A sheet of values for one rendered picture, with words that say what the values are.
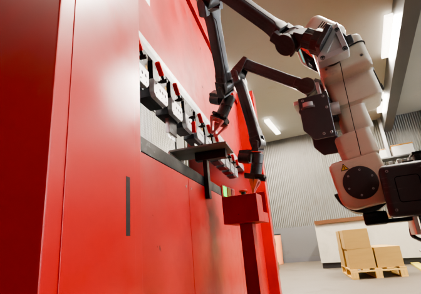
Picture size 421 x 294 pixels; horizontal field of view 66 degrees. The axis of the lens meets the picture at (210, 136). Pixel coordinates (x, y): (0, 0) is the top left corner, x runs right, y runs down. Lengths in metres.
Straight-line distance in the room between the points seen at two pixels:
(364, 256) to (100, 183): 4.80
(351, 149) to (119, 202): 0.81
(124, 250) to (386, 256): 4.81
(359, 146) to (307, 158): 8.59
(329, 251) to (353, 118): 5.93
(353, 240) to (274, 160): 5.25
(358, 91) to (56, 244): 1.06
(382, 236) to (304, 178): 3.31
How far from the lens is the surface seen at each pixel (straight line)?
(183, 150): 1.47
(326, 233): 7.06
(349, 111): 1.24
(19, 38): 0.55
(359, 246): 5.15
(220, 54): 1.44
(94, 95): 0.54
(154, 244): 0.92
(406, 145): 9.16
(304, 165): 9.72
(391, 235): 7.03
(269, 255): 3.59
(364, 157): 1.16
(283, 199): 9.71
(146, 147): 0.93
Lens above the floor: 0.57
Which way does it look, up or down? 19 degrees up
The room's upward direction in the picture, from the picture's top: 5 degrees counter-clockwise
